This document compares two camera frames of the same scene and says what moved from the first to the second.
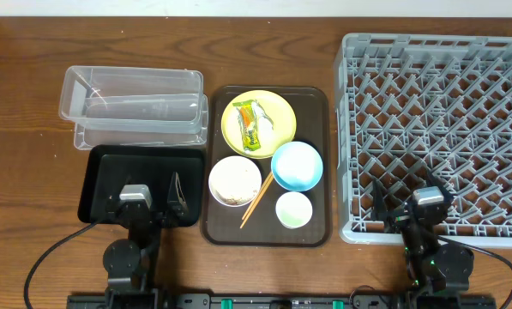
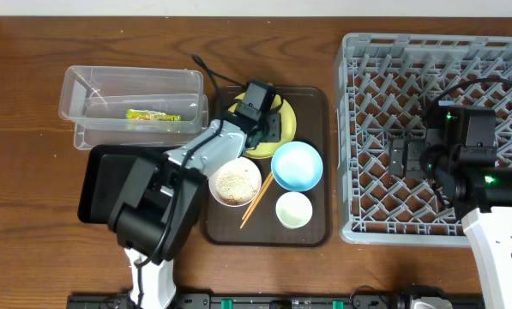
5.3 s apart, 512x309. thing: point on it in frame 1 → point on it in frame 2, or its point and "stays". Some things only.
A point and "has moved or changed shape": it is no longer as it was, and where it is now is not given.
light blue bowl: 297,166 stays
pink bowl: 235,181 stays
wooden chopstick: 259,196 stays
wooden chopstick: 268,178 stays
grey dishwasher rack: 458,105 stays
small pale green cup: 293,209 stays
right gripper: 379,211 → 414,149
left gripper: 179,205 → 277,135
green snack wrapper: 246,111 has moved or changed shape
